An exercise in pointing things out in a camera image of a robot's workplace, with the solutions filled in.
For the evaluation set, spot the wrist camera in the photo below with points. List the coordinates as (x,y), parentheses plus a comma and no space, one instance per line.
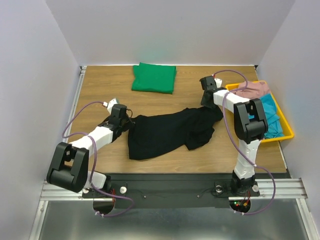
(109,105)
(218,82)

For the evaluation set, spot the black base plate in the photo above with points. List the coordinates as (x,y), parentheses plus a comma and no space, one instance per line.
(140,181)

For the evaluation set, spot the black t shirt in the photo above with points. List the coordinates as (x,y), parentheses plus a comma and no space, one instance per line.
(154,136)

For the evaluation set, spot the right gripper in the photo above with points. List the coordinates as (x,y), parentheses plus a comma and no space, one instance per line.
(206,100)

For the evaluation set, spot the teal t shirt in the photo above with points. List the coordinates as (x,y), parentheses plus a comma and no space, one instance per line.
(275,129)

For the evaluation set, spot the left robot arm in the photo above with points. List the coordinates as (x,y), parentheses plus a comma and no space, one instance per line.
(69,168)

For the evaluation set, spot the folded green t shirt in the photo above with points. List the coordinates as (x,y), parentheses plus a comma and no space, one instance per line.
(154,78)

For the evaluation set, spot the aluminium side rail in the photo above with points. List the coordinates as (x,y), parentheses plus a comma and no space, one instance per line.
(79,84)

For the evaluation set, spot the yellow plastic bin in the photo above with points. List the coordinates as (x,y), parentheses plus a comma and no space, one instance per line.
(287,130)

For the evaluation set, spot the aluminium front rail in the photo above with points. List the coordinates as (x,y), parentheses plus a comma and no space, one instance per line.
(263,189)

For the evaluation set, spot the pink t shirt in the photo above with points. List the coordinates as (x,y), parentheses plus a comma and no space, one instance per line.
(253,90)

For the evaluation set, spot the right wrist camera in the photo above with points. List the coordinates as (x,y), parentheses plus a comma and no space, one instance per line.
(218,82)

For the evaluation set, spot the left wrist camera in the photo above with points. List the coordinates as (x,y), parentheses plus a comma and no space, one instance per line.
(109,105)

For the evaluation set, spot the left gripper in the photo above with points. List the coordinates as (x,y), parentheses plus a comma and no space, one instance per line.
(129,123)

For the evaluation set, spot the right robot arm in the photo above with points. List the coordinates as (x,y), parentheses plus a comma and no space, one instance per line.
(250,126)

